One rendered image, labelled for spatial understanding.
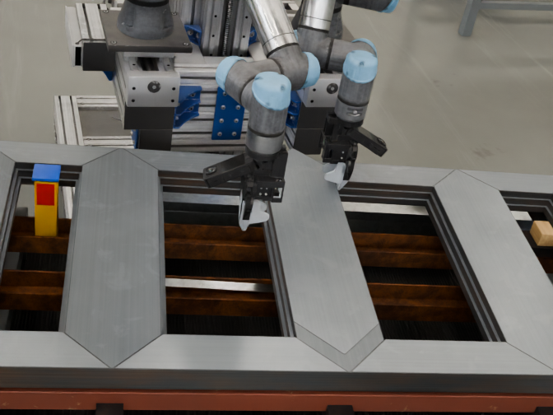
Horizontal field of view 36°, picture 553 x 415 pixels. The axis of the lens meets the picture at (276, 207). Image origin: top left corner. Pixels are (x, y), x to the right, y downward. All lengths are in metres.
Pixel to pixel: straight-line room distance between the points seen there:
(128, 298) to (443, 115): 3.04
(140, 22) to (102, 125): 1.27
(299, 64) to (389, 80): 2.97
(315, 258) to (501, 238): 0.49
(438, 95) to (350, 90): 2.78
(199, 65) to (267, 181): 0.75
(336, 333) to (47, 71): 2.91
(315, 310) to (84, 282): 0.47
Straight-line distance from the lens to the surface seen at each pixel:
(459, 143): 4.32
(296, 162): 2.20
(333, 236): 1.97
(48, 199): 2.05
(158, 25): 2.32
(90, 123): 3.54
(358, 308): 1.80
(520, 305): 1.95
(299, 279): 1.83
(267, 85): 1.64
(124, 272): 1.79
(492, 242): 2.11
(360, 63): 1.94
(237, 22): 2.50
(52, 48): 4.59
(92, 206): 1.96
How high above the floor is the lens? 2.03
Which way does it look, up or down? 35 degrees down
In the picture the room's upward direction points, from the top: 11 degrees clockwise
